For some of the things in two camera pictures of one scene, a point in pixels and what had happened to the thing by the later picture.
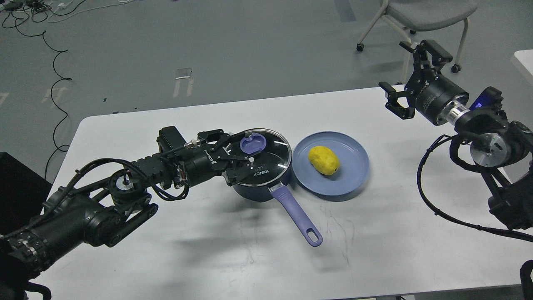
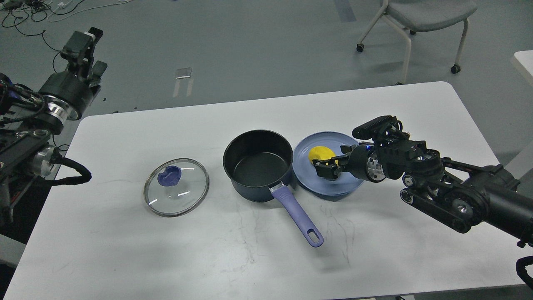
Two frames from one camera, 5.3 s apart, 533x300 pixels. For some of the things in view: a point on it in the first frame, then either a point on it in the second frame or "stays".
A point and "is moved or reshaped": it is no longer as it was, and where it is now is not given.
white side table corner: (525, 57) stays
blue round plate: (353, 169) stays
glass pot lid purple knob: (253, 143) is moved or reshaped
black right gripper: (426, 91) -> (364, 163)
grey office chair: (422, 15) stays
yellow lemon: (324, 159) stays
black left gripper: (203, 161) -> (77, 86)
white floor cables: (61, 5) stays
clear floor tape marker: (183, 73) stays
